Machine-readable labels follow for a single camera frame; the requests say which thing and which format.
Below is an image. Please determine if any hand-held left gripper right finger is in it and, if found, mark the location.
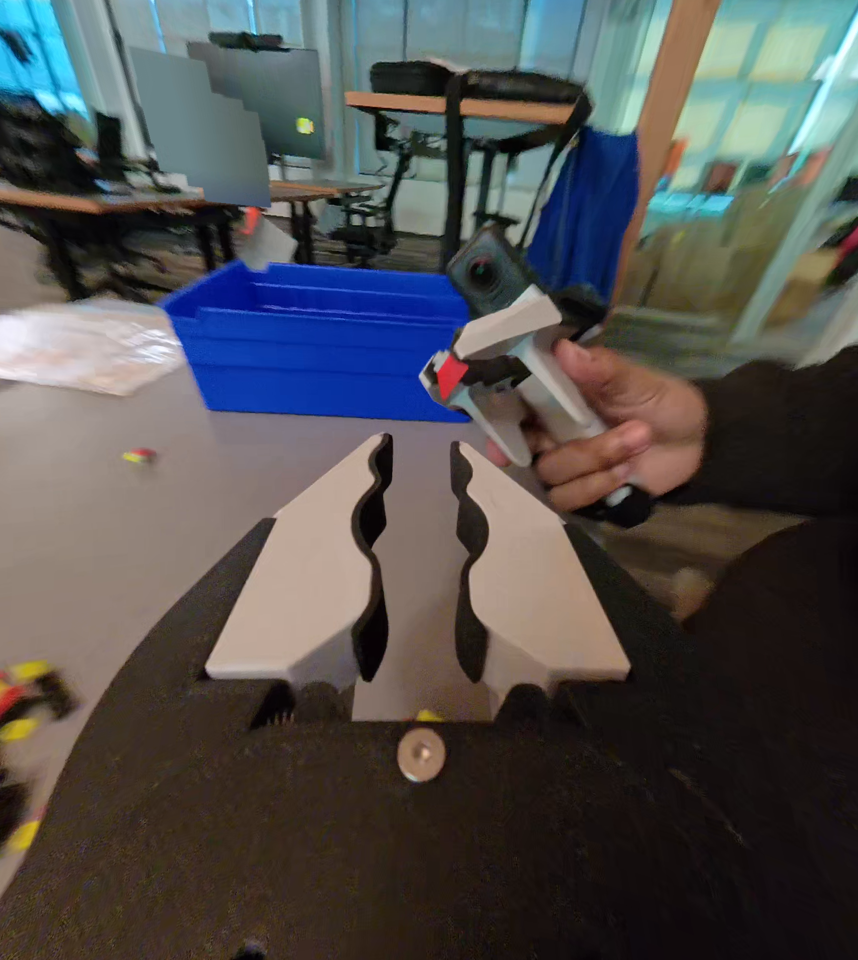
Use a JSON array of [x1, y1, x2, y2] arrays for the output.
[[449, 441, 632, 714]]

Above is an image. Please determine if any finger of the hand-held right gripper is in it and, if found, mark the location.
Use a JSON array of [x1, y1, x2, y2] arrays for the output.
[[420, 351, 536, 468], [451, 285, 580, 361]]

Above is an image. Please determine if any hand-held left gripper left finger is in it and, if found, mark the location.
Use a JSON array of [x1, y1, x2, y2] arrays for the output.
[[206, 432, 394, 687]]

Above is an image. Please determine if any person's right forearm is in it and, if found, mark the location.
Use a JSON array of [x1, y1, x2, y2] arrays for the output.
[[687, 333, 858, 520]]

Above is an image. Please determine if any person's right hand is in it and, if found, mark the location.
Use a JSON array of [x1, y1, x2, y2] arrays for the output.
[[485, 339, 709, 513]]

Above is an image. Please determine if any black office chair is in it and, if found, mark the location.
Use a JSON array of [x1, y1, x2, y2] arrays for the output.
[[331, 191, 401, 269]]

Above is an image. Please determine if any white folded sheet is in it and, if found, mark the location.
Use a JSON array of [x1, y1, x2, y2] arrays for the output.
[[237, 217, 300, 273]]

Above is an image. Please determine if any wooden beam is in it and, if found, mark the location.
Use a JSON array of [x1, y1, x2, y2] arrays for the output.
[[612, 0, 722, 303]]

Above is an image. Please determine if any black monitor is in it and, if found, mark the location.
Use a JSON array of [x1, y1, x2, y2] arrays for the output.
[[187, 31, 326, 162]]

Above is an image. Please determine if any person's black sweater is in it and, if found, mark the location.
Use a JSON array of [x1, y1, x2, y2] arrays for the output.
[[680, 517, 858, 960]]

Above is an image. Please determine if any clear plastic bag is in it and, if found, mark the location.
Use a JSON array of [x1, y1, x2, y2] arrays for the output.
[[0, 300, 186, 397]]

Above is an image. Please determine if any wooden top table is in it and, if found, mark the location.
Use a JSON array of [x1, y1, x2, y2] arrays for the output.
[[0, 174, 386, 303]]

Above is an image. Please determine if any black frame table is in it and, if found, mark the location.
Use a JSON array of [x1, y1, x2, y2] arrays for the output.
[[345, 60, 595, 273]]

